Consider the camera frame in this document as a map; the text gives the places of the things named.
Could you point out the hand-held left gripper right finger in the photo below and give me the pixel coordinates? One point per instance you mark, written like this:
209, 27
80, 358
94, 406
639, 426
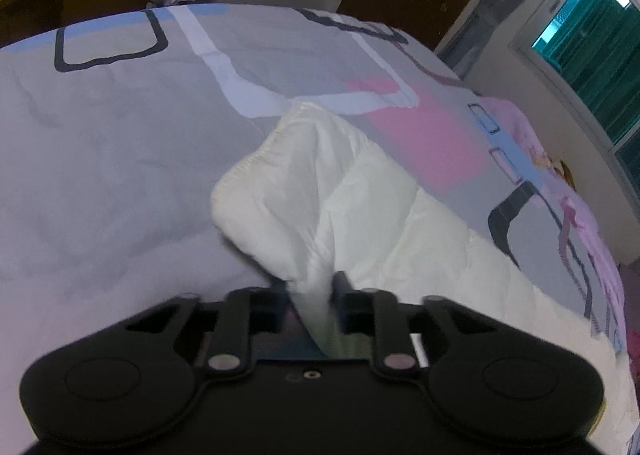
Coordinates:
341, 292

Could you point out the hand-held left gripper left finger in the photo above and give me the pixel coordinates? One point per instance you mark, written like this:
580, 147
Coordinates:
257, 307

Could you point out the grey patterned bed sheet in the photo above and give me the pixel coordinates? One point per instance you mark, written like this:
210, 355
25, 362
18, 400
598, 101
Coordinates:
100, 160

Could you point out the cream white quilted garment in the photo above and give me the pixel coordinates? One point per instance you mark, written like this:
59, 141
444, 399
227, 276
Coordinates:
350, 175

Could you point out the window with green shutters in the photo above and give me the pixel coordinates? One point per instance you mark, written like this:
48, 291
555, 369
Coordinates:
585, 35

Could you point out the pink printed blanket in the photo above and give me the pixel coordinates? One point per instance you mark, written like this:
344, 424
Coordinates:
565, 185

